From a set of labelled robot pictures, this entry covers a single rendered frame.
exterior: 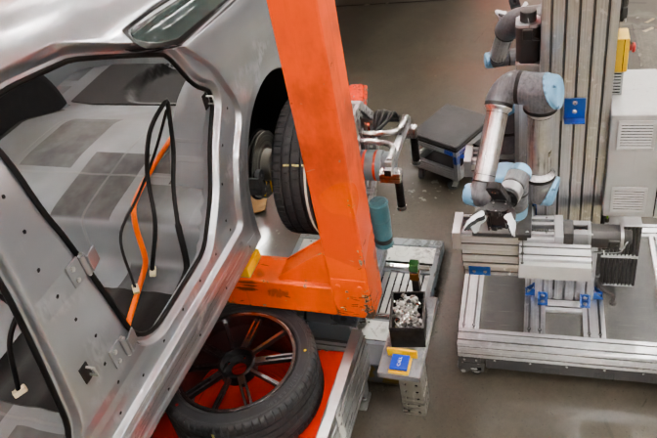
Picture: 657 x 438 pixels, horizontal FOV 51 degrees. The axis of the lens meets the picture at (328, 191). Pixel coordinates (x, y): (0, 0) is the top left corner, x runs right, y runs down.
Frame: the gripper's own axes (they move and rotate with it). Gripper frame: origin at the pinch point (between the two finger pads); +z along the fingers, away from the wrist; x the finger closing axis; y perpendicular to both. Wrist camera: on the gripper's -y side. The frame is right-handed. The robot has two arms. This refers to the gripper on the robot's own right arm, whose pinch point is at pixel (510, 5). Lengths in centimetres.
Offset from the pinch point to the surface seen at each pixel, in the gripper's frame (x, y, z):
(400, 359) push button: -83, 65, -142
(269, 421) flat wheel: -133, 59, -164
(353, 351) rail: -103, 72, -128
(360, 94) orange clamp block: -77, 0, -46
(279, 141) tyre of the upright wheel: -113, -2, -72
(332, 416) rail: -112, 70, -159
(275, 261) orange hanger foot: -128, 39, -99
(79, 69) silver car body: -256, -2, 78
